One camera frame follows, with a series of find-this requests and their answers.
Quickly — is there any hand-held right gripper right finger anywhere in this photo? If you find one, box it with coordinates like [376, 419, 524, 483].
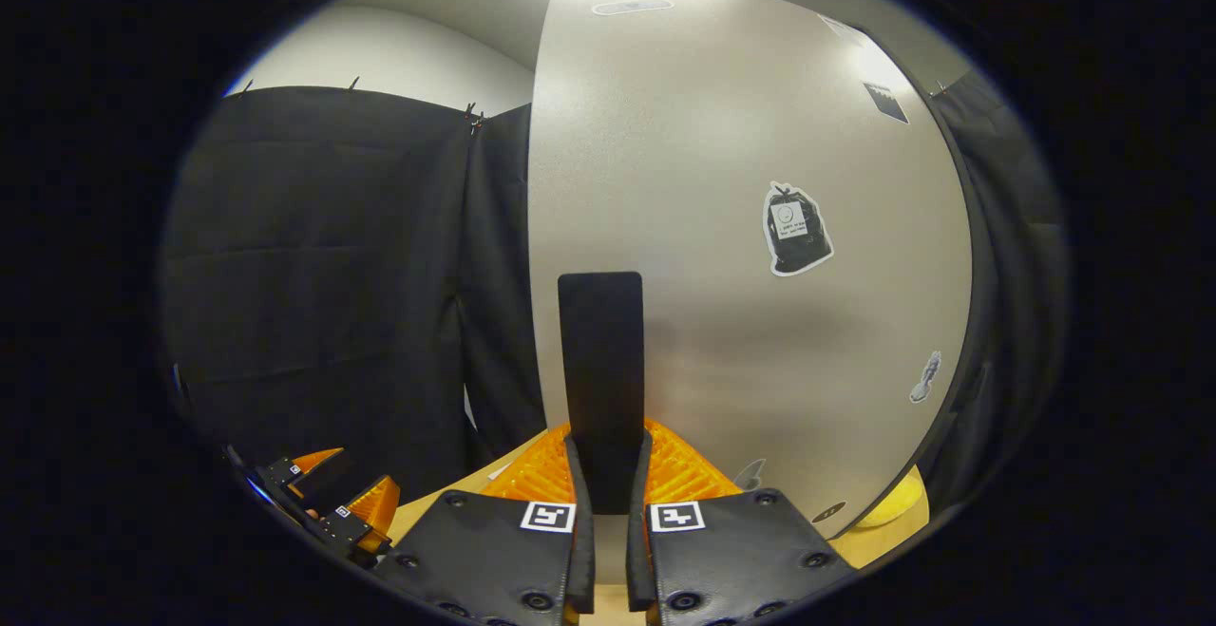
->
[625, 420, 861, 626]

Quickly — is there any yellow plush ball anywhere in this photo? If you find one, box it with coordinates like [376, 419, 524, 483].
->
[860, 465, 928, 529]

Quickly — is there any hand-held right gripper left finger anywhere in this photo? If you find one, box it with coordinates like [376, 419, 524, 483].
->
[375, 422, 598, 626]

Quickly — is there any black door handle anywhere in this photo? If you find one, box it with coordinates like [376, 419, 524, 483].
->
[557, 272, 647, 516]

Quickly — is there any light grey cabinet door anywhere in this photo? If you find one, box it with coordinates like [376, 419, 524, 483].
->
[527, 0, 975, 541]

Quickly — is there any black backdrop cloth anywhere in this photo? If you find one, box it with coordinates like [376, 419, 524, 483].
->
[161, 70, 1070, 513]

